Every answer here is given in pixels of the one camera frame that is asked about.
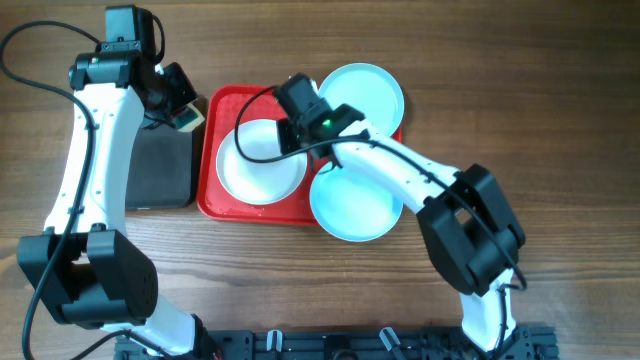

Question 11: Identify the white plate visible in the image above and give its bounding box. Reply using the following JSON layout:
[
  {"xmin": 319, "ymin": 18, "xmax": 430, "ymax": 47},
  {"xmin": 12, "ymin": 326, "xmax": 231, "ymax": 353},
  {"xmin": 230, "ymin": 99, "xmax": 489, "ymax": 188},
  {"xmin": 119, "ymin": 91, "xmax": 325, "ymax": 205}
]
[{"xmin": 216, "ymin": 119, "xmax": 307, "ymax": 205}]

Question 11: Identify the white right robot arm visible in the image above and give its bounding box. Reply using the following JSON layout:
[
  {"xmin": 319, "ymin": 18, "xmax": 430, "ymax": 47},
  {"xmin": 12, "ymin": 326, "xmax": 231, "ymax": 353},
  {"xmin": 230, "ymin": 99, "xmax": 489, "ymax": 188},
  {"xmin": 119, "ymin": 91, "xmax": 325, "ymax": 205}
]
[{"xmin": 272, "ymin": 73, "xmax": 527, "ymax": 357}]

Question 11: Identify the far light blue plate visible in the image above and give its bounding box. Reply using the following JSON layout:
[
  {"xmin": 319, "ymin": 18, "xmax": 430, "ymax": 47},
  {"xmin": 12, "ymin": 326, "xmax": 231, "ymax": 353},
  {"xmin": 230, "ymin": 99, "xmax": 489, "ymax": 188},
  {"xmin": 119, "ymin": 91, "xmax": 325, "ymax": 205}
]
[{"xmin": 319, "ymin": 63, "xmax": 405, "ymax": 136}]

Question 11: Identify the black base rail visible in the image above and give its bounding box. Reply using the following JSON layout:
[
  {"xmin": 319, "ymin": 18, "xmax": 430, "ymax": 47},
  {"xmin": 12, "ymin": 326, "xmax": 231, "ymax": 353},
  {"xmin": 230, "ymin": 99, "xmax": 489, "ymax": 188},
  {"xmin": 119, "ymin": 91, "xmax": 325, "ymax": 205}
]
[{"xmin": 113, "ymin": 325, "xmax": 560, "ymax": 360}]

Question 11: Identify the green and yellow sponge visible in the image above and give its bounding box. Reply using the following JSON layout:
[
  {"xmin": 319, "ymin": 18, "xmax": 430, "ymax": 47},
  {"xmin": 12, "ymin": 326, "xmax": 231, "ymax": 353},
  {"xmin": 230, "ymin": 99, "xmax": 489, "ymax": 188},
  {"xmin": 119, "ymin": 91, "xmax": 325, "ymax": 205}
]
[{"xmin": 173, "ymin": 103, "xmax": 205, "ymax": 133}]

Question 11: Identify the red tray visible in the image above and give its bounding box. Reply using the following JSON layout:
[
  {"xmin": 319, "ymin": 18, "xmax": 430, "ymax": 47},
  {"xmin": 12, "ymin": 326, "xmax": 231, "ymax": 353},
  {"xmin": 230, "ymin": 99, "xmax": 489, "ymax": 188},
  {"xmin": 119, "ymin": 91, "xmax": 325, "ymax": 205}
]
[{"xmin": 196, "ymin": 85, "xmax": 317, "ymax": 225}]

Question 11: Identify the black tray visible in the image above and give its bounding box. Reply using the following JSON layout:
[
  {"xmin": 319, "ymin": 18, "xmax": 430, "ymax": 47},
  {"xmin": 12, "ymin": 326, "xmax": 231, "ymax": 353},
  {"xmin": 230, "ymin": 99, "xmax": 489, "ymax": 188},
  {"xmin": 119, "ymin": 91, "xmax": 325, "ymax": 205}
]
[{"xmin": 125, "ymin": 112, "xmax": 202, "ymax": 210}]

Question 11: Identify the near light blue plate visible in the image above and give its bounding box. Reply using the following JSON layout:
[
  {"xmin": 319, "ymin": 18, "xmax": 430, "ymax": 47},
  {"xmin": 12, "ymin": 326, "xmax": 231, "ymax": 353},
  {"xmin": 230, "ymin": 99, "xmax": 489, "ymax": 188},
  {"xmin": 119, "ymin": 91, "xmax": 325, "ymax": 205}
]
[{"xmin": 309, "ymin": 163, "xmax": 404, "ymax": 242}]

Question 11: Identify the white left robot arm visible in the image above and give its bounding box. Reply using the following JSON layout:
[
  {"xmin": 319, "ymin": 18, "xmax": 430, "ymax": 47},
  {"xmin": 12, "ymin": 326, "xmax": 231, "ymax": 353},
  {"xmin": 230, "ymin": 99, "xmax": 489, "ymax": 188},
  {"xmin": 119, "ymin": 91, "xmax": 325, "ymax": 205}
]
[{"xmin": 17, "ymin": 5, "xmax": 217, "ymax": 359}]

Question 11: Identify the light blue plate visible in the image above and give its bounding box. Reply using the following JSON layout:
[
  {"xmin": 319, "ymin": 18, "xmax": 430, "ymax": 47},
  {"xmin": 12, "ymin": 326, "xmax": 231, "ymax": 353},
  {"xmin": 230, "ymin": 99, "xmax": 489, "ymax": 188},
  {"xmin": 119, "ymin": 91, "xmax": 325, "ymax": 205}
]
[
  {"xmin": 309, "ymin": 163, "xmax": 404, "ymax": 242},
  {"xmin": 319, "ymin": 63, "xmax": 405, "ymax": 136}
]

